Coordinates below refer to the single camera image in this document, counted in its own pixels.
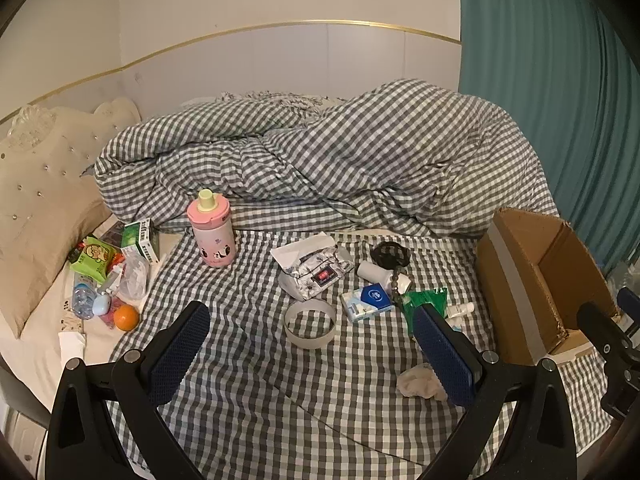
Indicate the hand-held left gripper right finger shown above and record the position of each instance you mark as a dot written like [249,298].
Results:
[445,355]

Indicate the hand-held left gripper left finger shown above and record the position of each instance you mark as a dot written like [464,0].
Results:
[177,355]

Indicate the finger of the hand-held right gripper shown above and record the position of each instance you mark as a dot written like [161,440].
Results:
[629,301]
[597,327]

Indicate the beige sock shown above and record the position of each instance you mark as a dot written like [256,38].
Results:
[417,382]

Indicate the green foil packet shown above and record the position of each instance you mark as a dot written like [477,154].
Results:
[430,300]

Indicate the brown cardboard box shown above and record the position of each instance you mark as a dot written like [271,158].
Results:
[515,285]

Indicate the blue white tissue pack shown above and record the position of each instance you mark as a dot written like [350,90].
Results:
[370,300]

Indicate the white silver bottle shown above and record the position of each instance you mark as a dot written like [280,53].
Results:
[72,347]

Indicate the small white bottle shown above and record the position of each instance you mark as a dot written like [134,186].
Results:
[372,271]

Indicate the white tape roll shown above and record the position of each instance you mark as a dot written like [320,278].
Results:
[310,342]

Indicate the small white tube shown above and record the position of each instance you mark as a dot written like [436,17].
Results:
[460,310]

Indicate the orange fruit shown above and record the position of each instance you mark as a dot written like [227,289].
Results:
[126,318]

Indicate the grey checked bedsheet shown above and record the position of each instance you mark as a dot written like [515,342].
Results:
[250,310]

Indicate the clear plastic bag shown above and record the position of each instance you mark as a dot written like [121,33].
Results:
[132,280]

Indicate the light blue small case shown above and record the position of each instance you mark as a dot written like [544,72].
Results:
[101,304]

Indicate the crumpled blue plastic bottle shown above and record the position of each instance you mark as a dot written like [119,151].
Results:
[82,300]

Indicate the pink drinking bottle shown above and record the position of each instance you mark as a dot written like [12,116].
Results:
[212,240]

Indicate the green white carton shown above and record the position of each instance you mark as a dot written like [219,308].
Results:
[137,237]

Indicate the green snack packet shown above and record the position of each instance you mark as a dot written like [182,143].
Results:
[95,257]

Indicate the silver packet red label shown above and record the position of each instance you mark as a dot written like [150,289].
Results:
[315,277]

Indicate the beige studded pillow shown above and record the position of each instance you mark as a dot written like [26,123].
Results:
[45,185]

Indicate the grey checked duvet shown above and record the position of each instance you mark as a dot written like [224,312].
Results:
[325,160]

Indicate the teal curtain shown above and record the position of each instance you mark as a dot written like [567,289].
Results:
[550,85]

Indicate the cream scalloped pillow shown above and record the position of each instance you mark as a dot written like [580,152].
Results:
[117,112]

